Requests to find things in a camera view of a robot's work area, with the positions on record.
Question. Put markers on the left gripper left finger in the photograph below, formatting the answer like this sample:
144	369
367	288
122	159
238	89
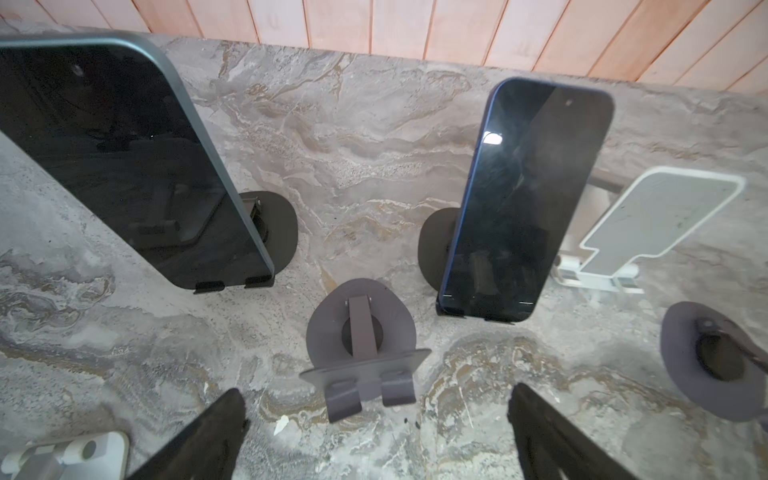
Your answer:
207	448

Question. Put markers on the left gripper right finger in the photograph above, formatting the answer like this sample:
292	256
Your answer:
549	446

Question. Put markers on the grey round stand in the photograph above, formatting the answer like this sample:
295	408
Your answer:
362	343

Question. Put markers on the white phone stand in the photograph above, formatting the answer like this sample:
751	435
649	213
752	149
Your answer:
619	220
93	456

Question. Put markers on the blue phone reflective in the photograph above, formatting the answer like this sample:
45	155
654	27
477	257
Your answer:
537	146

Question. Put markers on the black phone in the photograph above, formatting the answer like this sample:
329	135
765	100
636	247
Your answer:
108	117

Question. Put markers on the purple round phone stand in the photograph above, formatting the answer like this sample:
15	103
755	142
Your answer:
715	363

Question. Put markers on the dark stand behind blue phone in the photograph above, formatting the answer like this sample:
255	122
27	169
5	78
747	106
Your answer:
434	243

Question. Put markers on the dark stand behind back-left phone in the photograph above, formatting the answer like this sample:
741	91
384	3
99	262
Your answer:
276	225

